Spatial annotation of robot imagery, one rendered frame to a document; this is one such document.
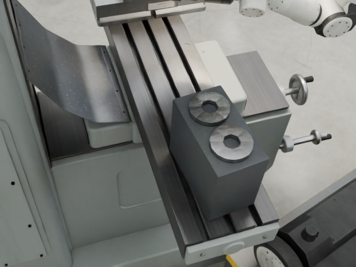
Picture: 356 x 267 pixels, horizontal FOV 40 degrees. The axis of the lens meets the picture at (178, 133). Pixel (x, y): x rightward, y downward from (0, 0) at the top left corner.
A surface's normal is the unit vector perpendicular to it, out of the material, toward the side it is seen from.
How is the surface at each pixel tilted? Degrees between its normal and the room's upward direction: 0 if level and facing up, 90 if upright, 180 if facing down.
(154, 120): 0
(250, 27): 0
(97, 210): 90
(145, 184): 90
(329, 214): 0
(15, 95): 89
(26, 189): 89
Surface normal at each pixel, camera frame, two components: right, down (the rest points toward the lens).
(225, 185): 0.41, 0.74
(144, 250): 0.05, -0.61
